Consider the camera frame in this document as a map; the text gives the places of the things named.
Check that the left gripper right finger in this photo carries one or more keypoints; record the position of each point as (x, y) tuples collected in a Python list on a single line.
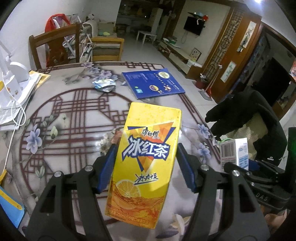
[(190, 167)]

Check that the crumpled blue white wrapper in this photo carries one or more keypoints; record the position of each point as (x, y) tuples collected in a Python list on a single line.
[(106, 85)]

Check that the stack of papers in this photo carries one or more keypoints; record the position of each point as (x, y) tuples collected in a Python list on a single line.
[(11, 111)]

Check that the right hand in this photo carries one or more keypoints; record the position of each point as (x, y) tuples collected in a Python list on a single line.
[(274, 221)]

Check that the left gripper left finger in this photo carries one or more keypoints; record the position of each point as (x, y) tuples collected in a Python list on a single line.
[(103, 167)]

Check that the small pink paper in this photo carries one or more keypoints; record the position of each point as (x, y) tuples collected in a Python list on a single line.
[(108, 139)]

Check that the tv cabinet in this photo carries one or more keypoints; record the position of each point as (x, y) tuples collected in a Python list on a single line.
[(181, 60)]

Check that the yellow iced tea carton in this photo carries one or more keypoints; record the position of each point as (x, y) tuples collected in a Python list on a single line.
[(144, 164)]

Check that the wooden bench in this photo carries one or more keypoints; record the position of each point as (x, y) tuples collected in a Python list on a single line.
[(107, 48)]

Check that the wooden chair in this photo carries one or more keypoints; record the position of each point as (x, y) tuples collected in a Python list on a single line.
[(39, 40)]

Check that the blue booklet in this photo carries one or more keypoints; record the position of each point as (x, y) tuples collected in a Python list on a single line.
[(154, 83)]

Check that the red bag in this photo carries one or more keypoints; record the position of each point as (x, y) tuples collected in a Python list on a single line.
[(56, 53)]

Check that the wall television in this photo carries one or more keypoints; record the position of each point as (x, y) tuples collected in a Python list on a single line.
[(194, 25)]

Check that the white blue medicine box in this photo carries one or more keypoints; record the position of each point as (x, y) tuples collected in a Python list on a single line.
[(235, 151)]

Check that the red green trash bin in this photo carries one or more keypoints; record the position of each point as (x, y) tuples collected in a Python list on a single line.
[(225, 140)]

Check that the blue yellow tray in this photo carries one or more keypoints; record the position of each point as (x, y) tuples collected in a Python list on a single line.
[(14, 210)]

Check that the white desk lamp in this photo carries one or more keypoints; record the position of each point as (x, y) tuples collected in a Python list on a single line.
[(16, 78)]

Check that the white coffee table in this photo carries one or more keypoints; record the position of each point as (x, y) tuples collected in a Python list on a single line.
[(145, 35)]

